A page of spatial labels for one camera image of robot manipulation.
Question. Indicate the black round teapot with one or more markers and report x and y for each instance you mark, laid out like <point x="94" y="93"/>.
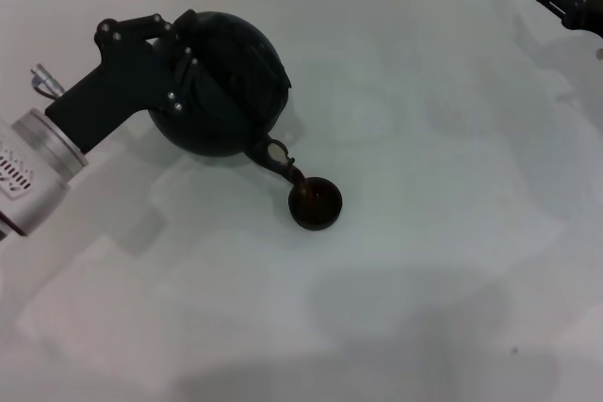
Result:
<point x="231" y="91"/>

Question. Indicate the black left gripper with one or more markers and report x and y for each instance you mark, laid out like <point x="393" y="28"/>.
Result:
<point x="113" y="86"/>

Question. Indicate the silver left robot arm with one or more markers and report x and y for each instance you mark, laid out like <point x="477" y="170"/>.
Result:
<point x="37" y="171"/>

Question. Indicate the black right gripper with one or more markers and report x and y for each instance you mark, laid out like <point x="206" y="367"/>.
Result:
<point x="586" y="9"/>

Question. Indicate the small dark teacup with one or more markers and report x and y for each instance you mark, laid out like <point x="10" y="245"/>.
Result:
<point x="315" y="206"/>

